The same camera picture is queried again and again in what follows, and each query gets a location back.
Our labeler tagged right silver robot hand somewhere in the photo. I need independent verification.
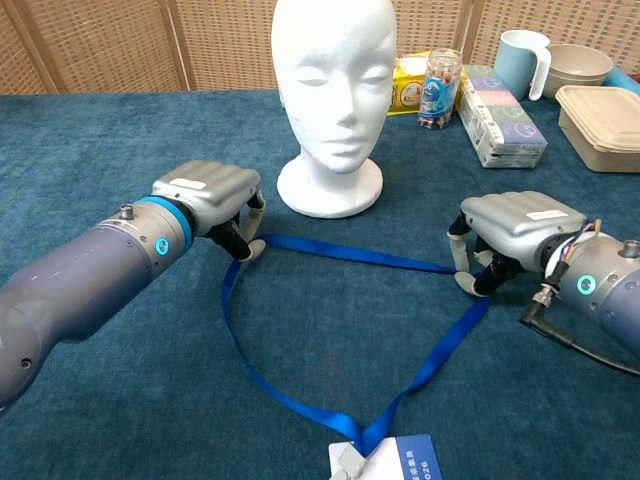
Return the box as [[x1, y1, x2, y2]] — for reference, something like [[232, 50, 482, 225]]
[[447, 190, 589, 299]]

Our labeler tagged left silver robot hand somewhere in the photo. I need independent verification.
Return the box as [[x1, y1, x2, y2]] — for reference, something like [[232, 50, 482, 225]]
[[151, 159, 267, 262]]

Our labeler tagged blue lanyard strap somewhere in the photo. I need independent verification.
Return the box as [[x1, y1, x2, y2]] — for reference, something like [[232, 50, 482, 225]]
[[221, 233, 492, 459]]

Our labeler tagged white ID badge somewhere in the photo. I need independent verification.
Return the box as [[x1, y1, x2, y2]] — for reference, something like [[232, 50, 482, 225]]
[[327, 433, 444, 480]]

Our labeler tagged pastel tissue multipack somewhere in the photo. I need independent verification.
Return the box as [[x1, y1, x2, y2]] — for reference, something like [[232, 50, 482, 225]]
[[457, 64, 550, 170]]

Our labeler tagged beige lidded lunch box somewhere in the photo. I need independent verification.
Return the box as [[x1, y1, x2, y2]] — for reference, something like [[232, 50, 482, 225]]
[[554, 84, 640, 174]]

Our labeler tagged clear plastic snack jar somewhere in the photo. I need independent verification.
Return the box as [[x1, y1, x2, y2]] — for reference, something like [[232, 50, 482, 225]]
[[417, 48, 464, 131]]

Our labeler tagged beige bowl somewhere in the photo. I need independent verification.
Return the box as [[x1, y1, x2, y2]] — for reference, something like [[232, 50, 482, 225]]
[[542, 43, 614, 101]]

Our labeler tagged white foam mannequin head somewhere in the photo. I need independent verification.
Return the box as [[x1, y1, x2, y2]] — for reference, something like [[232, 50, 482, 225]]
[[270, 0, 399, 220]]

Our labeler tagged yellow biscuit box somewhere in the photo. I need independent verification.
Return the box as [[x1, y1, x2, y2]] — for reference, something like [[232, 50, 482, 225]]
[[387, 51, 432, 117]]

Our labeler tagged blue bag roll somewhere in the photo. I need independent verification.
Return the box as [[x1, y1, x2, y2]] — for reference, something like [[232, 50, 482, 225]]
[[607, 67, 640, 97]]

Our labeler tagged wicker folding screen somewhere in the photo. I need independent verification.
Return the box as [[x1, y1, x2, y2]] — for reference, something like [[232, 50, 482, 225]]
[[0, 0, 640, 96]]

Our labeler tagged blue carpet table cover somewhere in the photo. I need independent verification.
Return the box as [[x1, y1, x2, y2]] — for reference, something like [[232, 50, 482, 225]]
[[0, 89, 640, 480]]

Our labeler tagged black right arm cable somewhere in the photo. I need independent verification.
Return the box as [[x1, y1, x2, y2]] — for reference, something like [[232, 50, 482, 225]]
[[518, 284, 640, 376]]

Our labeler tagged light blue mug white handle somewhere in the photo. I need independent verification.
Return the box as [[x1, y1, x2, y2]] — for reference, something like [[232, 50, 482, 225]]
[[494, 29, 552, 102]]

